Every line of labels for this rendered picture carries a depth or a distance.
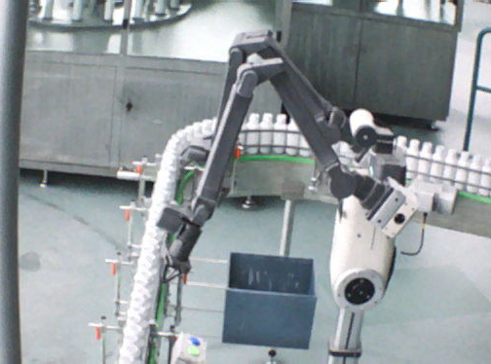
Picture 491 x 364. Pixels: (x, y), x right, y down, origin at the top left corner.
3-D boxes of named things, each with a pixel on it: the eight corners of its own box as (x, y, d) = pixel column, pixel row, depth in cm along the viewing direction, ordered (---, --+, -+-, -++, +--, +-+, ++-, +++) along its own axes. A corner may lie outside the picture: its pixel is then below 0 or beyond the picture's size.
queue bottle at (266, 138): (267, 148, 509) (271, 112, 503) (273, 153, 504) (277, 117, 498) (254, 149, 506) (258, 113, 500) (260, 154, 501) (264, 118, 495)
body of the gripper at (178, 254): (169, 267, 317) (180, 245, 315) (161, 247, 326) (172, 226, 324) (189, 273, 320) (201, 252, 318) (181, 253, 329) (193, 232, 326)
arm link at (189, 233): (205, 230, 317) (206, 221, 322) (182, 219, 315) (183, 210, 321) (194, 250, 319) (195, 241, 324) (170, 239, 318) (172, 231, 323)
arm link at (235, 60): (245, 54, 346) (254, 34, 354) (227, 48, 346) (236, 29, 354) (224, 160, 374) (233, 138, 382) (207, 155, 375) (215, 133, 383)
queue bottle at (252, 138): (252, 155, 499) (256, 118, 493) (241, 151, 503) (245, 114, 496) (260, 152, 504) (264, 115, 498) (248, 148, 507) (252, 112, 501)
